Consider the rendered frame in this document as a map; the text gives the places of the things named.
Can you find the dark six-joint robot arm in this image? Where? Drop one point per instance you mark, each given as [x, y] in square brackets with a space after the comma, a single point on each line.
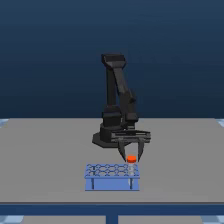
[115, 96]

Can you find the blue tube rack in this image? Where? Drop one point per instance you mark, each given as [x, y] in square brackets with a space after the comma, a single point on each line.
[111, 176]

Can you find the orange-capped clear centrifuge tube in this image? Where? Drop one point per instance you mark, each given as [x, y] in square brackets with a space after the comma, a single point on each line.
[131, 165]

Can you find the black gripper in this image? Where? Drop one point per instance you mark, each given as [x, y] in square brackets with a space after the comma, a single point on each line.
[131, 135]

